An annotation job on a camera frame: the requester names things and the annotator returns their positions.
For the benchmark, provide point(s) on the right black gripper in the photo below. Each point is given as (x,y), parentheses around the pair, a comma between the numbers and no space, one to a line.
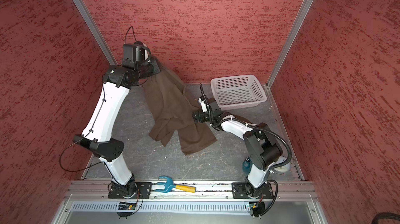
(196,118)

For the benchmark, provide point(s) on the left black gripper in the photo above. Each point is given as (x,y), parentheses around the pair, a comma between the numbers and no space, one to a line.
(156,70)

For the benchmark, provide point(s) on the brown trousers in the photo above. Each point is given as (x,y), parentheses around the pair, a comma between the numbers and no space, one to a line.
(172,106)

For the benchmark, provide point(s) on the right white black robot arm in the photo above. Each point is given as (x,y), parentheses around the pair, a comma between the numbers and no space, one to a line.
(267,151)

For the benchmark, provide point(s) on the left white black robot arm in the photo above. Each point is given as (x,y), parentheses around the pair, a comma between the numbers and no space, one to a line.
(96,137)

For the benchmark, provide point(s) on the white plastic basket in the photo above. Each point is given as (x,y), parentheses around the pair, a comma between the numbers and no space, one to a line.
(236,92)

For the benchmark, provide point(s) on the teal small bottle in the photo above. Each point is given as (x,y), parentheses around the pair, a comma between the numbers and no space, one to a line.
(247,165)

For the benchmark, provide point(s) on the blue yellow garden fork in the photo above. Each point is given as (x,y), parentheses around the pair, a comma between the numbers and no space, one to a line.
(168,185)

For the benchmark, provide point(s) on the white round alarm clock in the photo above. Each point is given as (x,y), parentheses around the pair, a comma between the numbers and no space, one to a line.
(282,169)

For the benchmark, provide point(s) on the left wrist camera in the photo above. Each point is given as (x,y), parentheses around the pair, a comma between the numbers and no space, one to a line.
(135,55)

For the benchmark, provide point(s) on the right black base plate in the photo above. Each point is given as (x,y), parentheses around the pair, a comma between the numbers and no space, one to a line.
(244,190)

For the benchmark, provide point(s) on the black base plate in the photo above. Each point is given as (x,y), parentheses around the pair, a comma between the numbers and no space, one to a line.
(130,191)
(244,190)

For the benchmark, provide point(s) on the left aluminium corner post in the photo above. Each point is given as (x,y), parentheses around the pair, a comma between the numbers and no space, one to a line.
(84,12)

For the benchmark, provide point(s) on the aluminium corner post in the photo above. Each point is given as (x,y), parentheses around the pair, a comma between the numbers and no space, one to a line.
(297,24)
(84,12)

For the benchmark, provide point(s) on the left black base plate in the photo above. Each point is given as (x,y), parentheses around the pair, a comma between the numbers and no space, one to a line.
(130,191)

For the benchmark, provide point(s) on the white slotted cable duct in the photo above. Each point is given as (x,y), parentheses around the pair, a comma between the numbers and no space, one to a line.
(240,208)

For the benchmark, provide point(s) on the right aluminium corner post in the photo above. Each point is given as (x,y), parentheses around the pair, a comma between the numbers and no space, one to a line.
(297,24)

